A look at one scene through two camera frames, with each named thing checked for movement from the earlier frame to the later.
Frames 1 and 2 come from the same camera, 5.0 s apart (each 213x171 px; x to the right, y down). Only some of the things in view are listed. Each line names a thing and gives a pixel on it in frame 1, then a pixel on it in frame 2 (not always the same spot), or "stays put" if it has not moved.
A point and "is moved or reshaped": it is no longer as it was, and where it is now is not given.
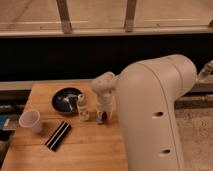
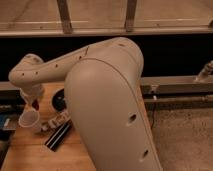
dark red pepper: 104,116 is moved or reshaped
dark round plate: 65,100 stays put
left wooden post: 64,16 stays put
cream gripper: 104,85 → 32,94
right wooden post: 130,15 stays put
